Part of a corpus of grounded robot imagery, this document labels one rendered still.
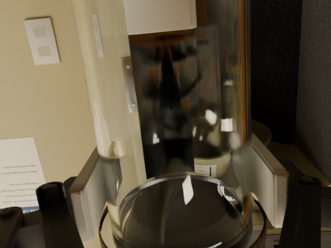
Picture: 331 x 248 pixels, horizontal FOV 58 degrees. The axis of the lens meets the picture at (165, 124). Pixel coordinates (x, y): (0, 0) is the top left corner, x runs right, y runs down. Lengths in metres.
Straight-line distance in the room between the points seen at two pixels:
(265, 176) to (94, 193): 0.09
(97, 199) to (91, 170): 0.02
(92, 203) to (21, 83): 0.77
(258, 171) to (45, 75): 0.76
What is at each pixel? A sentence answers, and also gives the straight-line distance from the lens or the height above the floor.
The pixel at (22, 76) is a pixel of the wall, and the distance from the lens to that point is 0.91.
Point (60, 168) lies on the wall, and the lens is 0.97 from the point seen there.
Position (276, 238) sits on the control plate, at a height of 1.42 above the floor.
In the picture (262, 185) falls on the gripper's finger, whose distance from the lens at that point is 0.17.
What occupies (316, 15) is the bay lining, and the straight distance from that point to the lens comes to 0.49.
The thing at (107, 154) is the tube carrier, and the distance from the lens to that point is 0.16.
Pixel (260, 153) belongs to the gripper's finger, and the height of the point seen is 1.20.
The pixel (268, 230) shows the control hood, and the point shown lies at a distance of 0.46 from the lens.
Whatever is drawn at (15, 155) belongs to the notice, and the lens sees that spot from 1.01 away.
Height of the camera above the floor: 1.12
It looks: 20 degrees up
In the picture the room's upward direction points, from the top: 174 degrees clockwise
